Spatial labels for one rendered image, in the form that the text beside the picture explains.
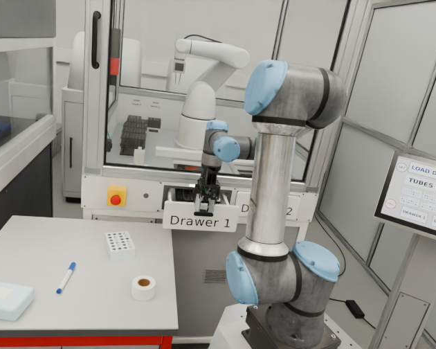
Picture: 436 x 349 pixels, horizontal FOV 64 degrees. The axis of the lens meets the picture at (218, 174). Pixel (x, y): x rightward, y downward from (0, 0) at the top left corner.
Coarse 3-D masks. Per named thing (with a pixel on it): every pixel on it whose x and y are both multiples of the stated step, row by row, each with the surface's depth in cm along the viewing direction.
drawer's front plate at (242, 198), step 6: (240, 192) 150; (246, 192) 151; (240, 198) 151; (246, 198) 151; (294, 198) 155; (300, 198) 156; (240, 204) 152; (246, 204) 152; (288, 204) 156; (294, 204) 156; (240, 210) 153; (246, 210) 153; (288, 210) 157; (294, 210) 157; (288, 216) 158; (294, 216) 158
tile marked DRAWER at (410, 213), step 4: (404, 208) 138; (408, 208) 137; (412, 208) 137; (400, 212) 138; (404, 212) 137; (408, 212) 137; (412, 212) 136; (416, 212) 136; (420, 212) 136; (424, 212) 135; (400, 216) 137; (404, 216) 137; (408, 216) 136; (412, 216) 136; (416, 216) 135; (420, 216) 135; (424, 216) 135; (416, 220) 135; (420, 220) 134; (424, 220) 134
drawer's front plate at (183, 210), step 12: (168, 204) 130; (180, 204) 131; (192, 204) 132; (204, 204) 133; (216, 204) 135; (168, 216) 132; (180, 216) 133; (192, 216) 134; (204, 216) 134; (216, 216) 135; (228, 216) 136; (168, 228) 134; (180, 228) 135; (192, 228) 136; (204, 228) 136; (216, 228) 137; (228, 228) 138
